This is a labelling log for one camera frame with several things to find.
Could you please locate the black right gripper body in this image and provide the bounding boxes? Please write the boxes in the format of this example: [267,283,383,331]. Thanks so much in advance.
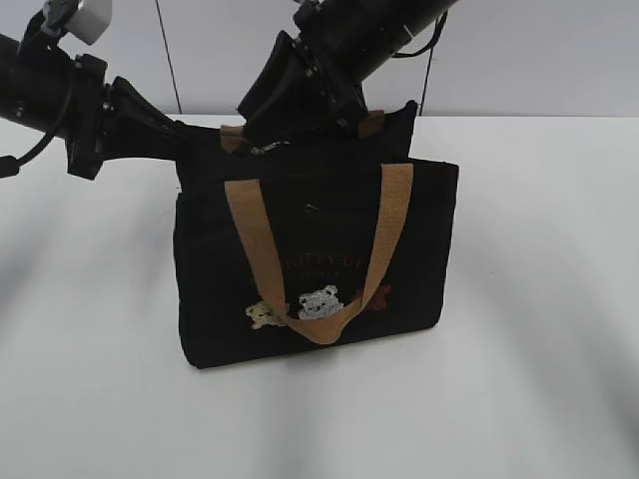
[238,31,367,133]

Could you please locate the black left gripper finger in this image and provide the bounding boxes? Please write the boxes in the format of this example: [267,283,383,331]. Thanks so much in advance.
[150,114,197,155]

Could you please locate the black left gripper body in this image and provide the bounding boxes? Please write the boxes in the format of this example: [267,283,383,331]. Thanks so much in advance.
[65,54,165,179]

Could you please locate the silver zipper pull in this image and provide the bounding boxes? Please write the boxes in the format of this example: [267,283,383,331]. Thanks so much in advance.
[251,141,290,156]

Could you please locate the black tote bag brown handles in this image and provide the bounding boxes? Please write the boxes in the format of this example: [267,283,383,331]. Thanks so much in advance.
[173,102,459,369]

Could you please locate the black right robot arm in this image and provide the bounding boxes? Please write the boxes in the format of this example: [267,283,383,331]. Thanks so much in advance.
[238,0,455,143]

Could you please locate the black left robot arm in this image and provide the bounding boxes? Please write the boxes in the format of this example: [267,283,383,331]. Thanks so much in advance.
[1,36,193,181]

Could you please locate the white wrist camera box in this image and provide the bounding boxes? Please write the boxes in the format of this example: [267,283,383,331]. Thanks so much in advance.
[41,0,113,46]

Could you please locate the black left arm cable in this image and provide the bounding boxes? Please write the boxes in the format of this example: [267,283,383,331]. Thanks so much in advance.
[0,89,76,180]

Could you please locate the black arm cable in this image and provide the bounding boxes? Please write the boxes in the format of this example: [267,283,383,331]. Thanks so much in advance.
[393,9,449,60]
[0,89,76,180]

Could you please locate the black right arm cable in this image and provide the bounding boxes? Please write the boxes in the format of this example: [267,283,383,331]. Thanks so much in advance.
[393,9,449,60]

